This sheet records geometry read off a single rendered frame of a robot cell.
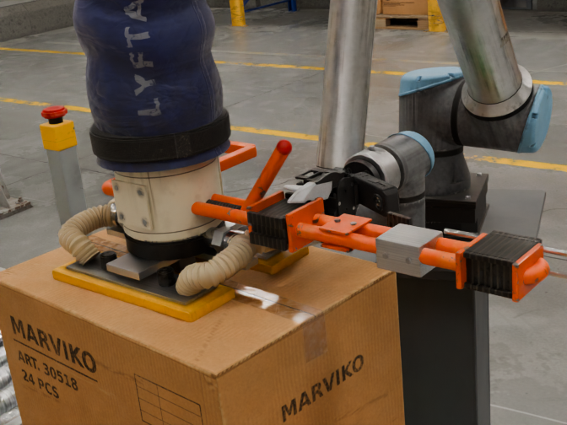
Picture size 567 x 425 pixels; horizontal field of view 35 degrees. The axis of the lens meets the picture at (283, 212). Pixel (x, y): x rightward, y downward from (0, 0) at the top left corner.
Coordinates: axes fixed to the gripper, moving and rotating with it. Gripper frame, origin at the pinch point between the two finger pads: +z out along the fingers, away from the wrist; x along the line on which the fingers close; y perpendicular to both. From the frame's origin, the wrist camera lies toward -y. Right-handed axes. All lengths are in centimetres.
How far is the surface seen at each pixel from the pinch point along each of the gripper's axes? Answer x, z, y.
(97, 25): 30.4, 10.7, 25.7
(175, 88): 20.2, 4.2, 17.9
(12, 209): -104, -162, 333
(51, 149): -14, -44, 121
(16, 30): -95, -591, 924
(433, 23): -97, -701, 378
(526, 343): -107, -160, 36
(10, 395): -54, 4, 84
